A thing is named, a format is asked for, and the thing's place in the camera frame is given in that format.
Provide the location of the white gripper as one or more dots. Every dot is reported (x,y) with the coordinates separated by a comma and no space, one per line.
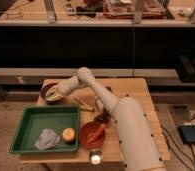
(60,89)

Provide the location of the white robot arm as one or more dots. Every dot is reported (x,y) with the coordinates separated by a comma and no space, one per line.
(140,151)

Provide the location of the red bowl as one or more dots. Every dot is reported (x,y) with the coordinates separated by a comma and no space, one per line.
(89,128)

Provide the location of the wooden spatula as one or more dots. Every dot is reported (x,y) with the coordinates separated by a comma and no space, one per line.
(84,105)

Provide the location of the green plastic tray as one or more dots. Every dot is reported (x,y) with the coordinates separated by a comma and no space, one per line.
(36,119)

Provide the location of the yellow round fruit toy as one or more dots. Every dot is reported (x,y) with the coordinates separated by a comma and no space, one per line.
(68,135)

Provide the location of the dark grape bunch toy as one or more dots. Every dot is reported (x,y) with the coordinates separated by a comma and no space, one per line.
(103,118)

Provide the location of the grey crumpled cloth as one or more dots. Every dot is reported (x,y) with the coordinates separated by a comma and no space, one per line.
(47,139)

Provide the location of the orange carrot toy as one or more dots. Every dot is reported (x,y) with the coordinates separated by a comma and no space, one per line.
(95,135)

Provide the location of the small metal cup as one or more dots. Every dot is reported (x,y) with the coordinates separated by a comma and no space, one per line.
(95,156)

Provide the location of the clutter on back shelf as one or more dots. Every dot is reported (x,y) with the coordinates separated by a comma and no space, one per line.
(116,8)

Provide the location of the dark equipment box right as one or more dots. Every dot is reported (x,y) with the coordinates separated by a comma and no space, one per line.
(185,69)

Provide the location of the black power adapter box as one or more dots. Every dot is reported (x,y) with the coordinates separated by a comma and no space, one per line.
(187,133)

